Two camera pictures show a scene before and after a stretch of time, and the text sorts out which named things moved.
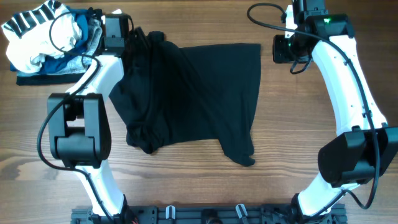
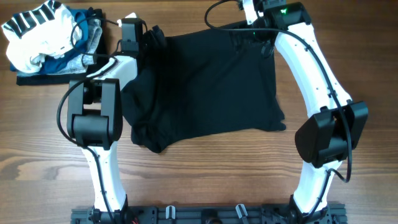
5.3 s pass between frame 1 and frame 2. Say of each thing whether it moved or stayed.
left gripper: moved
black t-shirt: moved
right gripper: moved
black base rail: stayed
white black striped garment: stayed
